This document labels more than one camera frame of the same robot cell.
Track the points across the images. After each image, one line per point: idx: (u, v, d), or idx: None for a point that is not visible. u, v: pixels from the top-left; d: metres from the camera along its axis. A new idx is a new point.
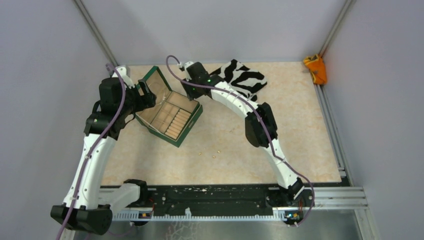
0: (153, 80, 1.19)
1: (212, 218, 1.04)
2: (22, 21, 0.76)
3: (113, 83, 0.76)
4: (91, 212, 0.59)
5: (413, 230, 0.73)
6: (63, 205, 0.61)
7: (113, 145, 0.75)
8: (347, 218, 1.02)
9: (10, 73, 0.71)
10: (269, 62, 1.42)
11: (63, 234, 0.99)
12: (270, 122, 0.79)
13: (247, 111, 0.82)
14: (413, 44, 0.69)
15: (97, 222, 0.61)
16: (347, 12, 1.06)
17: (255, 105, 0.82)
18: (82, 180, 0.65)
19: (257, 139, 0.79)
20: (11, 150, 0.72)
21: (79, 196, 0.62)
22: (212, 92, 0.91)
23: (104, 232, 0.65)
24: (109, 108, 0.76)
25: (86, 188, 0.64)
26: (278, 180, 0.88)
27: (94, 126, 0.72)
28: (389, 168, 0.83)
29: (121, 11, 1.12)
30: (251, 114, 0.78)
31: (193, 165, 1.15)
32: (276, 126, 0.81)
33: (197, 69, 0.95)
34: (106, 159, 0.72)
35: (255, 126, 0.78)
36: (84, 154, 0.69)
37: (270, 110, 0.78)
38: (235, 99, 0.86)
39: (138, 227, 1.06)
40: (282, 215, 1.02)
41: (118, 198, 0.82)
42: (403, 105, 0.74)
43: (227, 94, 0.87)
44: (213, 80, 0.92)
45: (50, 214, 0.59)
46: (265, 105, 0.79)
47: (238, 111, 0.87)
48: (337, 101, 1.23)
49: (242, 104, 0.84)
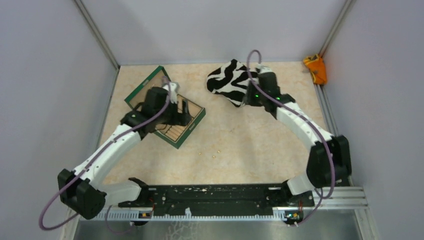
0: (157, 81, 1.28)
1: (212, 218, 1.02)
2: (22, 20, 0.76)
3: (158, 92, 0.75)
4: (90, 187, 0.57)
5: (412, 229, 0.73)
6: (72, 172, 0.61)
7: (135, 143, 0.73)
8: (347, 218, 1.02)
9: (10, 73, 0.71)
10: (270, 61, 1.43)
11: (63, 233, 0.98)
12: (343, 163, 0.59)
13: (315, 140, 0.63)
14: (414, 43, 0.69)
15: (91, 201, 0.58)
16: (348, 11, 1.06)
17: (328, 136, 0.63)
18: (98, 158, 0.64)
19: (320, 177, 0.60)
20: (12, 150, 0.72)
21: (89, 169, 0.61)
22: (279, 110, 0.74)
23: (90, 218, 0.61)
24: (148, 111, 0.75)
25: (98, 166, 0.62)
26: (292, 181, 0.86)
27: (128, 121, 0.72)
28: (389, 167, 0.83)
29: (122, 11, 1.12)
30: (319, 145, 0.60)
31: (193, 165, 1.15)
32: (349, 169, 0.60)
33: (270, 83, 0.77)
34: (125, 151, 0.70)
35: (322, 161, 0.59)
36: (111, 138, 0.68)
37: (347, 147, 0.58)
38: (303, 123, 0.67)
39: (138, 227, 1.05)
40: (282, 215, 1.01)
41: (116, 189, 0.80)
42: (404, 105, 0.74)
43: (296, 116, 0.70)
44: (285, 98, 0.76)
45: (58, 175, 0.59)
46: (342, 139, 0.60)
47: (304, 137, 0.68)
48: (336, 101, 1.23)
49: (311, 130, 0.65)
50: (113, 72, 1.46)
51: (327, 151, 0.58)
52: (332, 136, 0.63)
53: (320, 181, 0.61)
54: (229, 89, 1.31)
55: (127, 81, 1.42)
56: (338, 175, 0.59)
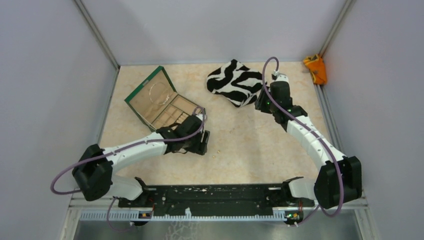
0: (157, 80, 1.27)
1: (211, 218, 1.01)
2: (22, 20, 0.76)
3: (195, 121, 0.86)
4: (109, 170, 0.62)
5: (412, 229, 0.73)
6: (102, 149, 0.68)
7: (156, 154, 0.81)
8: (347, 219, 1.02)
9: (9, 73, 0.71)
10: (270, 61, 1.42)
11: (63, 234, 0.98)
12: (354, 185, 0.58)
13: (327, 159, 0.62)
14: (414, 43, 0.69)
15: (101, 184, 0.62)
16: (347, 11, 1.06)
17: (339, 155, 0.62)
18: (127, 149, 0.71)
19: (328, 198, 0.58)
20: (12, 150, 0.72)
21: (116, 154, 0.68)
22: (289, 123, 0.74)
23: (89, 199, 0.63)
24: (179, 132, 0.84)
25: (124, 155, 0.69)
26: (293, 182, 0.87)
27: (162, 133, 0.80)
28: (389, 167, 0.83)
29: (122, 10, 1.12)
30: (331, 165, 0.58)
31: (193, 166, 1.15)
32: (358, 193, 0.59)
33: (283, 93, 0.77)
34: (147, 155, 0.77)
35: (332, 182, 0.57)
36: (144, 138, 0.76)
37: (360, 170, 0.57)
38: (315, 139, 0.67)
39: (138, 227, 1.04)
40: (282, 215, 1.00)
41: (120, 182, 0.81)
42: (404, 105, 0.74)
43: (307, 131, 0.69)
44: (297, 110, 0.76)
45: (89, 146, 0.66)
46: (354, 161, 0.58)
47: (314, 154, 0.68)
48: (336, 101, 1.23)
49: (323, 148, 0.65)
50: (113, 72, 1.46)
51: (338, 173, 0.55)
52: (344, 156, 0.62)
53: (327, 202, 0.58)
54: (229, 89, 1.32)
55: (127, 81, 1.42)
56: (347, 197, 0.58)
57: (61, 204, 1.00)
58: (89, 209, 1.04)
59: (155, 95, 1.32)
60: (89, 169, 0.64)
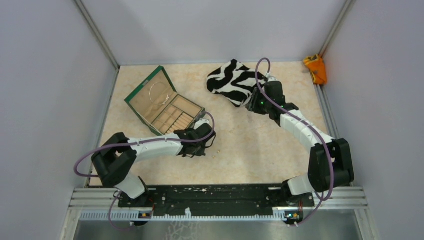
0: (156, 80, 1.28)
1: (211, 218, 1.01)
2: (22, 20, 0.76)
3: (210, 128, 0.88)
4: (132, 158, 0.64)
5: (412, 229, 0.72)
6: (127, 139, 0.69)
7: (170, 153, 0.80)
8: (348, 219, 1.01)
9: (8, 72, 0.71)
10: (263, 62, 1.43)
11: (63, 234, 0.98)
12: (345, 166, 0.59)
13: (316, 142, 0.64)
14: (414, 42, 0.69)
15: (121, 171, 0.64)
16: (348, 11, 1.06)
17: (328, 139, 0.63)
18: (149, 142, 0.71)
19: (320, 181, 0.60)
20: (11, 149, 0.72)
21: (140, 144, 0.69)
22: (282, 117, 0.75)
23: (105, 184, 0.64)
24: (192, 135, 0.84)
25: (147, 147, 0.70)
26: (292, 180, 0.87)
27: (177, 132, 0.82)
28: (389, 167, 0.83)
29: (122, 11, 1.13)
30: (320, 147, 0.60)
31: (193, 166, 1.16)
32: (350, 175, 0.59)
33: (276, 91, 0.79)
34: (161, 153, 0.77)
35: (322, 163, 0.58)
36: (165, 135, 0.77)
37: (347, 150, 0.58)
38: (305, 127, 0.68)
39: (138, 227, 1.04)
40: (282, 215, 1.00)
41: (130, 176, 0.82)
42: (404, 105, 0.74)
43: (297, 121, 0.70)
44: (289, 107, 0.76)
45: (116, 133, 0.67)
46: (343, 142, 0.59)
47: (304, 142, 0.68)
48: (336, 102, 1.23)
49: (312, 134, 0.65)
50: (113, 72, 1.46)
51: (327, 153, 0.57)
52: (333, 140, 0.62)
53: (320, 185, 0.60)
54: (229, 89, 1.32)
55: (128, 81, 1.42)
56: (338, 180, 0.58)
57: (61, 204, 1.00)
58: (88, 209, 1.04)
59: (155, 95, 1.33)
60: (109, 155, 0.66)
